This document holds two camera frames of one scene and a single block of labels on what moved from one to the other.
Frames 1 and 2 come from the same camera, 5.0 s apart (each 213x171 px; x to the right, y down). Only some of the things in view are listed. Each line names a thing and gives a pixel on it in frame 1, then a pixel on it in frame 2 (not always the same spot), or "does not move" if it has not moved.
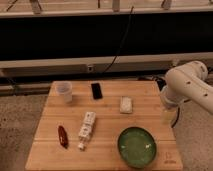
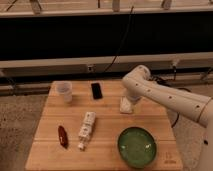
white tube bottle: (85, 130) does not move
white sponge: (126, 105) does not move
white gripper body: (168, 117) -> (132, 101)
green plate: (137, 147) does not move
